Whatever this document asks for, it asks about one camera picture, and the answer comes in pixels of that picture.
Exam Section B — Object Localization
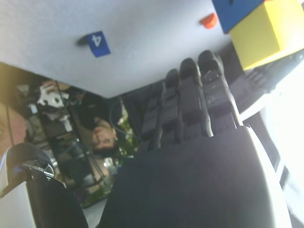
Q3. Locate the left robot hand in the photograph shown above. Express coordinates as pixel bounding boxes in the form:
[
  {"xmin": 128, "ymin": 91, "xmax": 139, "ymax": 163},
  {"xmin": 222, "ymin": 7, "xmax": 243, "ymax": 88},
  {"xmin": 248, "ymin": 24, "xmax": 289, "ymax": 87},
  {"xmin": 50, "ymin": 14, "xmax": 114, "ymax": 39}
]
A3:
[{"xmin": 0, "ymin": 49, "xmax": 292, "ymax": 228}]

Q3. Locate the large yellow block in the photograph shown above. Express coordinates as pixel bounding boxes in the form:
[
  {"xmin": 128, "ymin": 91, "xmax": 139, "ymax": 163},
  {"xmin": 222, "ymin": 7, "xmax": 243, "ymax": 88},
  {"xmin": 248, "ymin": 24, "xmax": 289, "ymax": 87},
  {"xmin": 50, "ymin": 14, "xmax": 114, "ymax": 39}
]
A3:
[{"xmin": 229, "ymin": 1, "xmax": 304, "ymax": 72}]

